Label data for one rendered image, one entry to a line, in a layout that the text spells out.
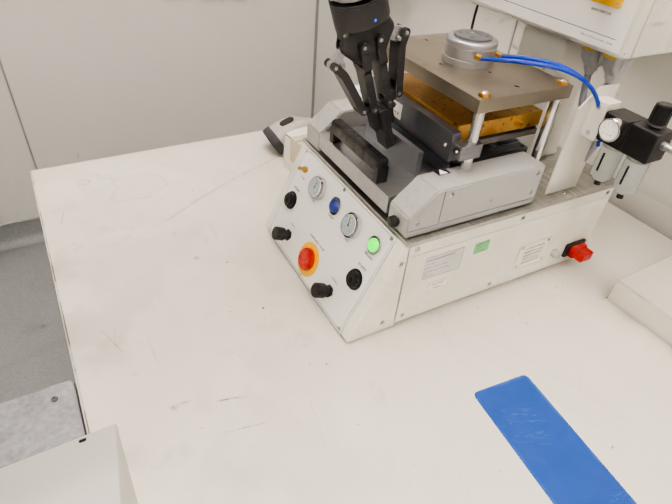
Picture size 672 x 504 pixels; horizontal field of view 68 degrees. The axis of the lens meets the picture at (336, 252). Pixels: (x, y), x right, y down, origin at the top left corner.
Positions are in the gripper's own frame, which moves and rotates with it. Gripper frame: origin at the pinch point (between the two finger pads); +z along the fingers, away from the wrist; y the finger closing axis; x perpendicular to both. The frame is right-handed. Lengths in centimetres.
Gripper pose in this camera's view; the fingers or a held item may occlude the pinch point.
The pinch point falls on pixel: (382, 125)
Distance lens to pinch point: 80.7
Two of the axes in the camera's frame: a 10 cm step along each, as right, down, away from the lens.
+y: -8.6, 4.9, -1.7
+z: 2.3, 6.5, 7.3
